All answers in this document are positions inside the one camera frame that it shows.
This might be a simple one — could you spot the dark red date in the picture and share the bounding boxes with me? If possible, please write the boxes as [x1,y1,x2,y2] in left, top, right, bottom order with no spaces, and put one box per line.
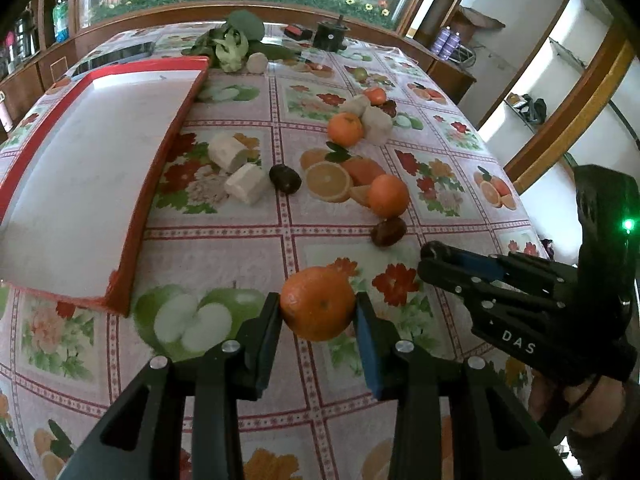
[370,217,408,247]

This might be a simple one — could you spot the dark brown chestnut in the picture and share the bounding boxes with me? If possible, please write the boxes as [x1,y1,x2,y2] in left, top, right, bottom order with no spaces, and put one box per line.
[269,164,302,195]

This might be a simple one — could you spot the red rimmed white tray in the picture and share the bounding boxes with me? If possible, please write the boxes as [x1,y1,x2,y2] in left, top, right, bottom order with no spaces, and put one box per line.
[1,56,208,315]

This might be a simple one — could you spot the right hand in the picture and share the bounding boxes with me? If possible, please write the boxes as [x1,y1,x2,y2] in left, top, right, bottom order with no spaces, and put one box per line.
[528,370,626,437]

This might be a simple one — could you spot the dark date far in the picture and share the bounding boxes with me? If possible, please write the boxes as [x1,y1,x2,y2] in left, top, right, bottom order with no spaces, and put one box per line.
[380,100,397,118]

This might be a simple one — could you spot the small orange mandarin far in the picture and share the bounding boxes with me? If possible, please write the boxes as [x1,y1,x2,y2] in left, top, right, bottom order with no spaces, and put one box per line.
[363,87,387,106]

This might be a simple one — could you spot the floral fruit tablecloth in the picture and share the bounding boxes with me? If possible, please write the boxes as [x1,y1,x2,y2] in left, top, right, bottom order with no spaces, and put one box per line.
[1,40,544,479]

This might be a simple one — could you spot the purple bottles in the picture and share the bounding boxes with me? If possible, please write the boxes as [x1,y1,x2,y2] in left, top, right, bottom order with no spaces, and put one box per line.
[431,26,460,61]

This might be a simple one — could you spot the red black small box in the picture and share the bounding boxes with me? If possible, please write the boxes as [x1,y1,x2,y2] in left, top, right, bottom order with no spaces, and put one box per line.
[283,24,314,41]

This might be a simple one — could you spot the green cucumber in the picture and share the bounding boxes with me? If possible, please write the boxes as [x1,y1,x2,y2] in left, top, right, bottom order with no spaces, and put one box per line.
[248,40,298,61]

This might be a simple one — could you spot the white root chunk by greens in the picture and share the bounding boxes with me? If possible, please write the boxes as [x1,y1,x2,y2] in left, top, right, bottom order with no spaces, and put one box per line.
[245,52,269,75]

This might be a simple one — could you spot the green bok choy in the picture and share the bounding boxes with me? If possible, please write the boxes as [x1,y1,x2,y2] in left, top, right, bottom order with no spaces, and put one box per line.
[181,9,265,73]

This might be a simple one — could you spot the black phone on table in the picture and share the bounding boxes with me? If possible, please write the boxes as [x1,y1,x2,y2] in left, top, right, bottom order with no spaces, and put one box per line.
[70,41,155,77]

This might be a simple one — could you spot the green plastic bottle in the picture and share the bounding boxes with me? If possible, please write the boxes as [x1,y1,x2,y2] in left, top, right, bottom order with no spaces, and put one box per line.
[52,0,70,42]

